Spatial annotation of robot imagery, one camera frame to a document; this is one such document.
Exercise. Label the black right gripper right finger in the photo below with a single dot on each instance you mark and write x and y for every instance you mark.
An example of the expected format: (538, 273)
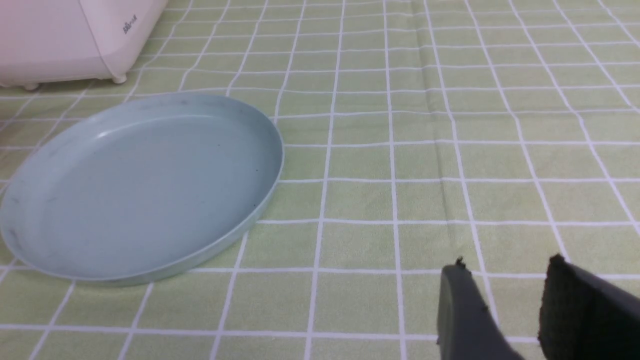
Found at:
(584, 317)

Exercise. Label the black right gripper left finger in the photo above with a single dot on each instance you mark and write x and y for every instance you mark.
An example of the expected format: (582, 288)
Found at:
(466, 328)

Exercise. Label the white toaster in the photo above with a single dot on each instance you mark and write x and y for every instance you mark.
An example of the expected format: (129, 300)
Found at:
(48, 41)

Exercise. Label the green checkered tablecloth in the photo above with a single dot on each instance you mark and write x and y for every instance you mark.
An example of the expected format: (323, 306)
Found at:
(416, 132)

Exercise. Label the light blue round plate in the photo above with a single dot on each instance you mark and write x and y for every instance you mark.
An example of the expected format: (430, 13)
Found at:
(144, 190)

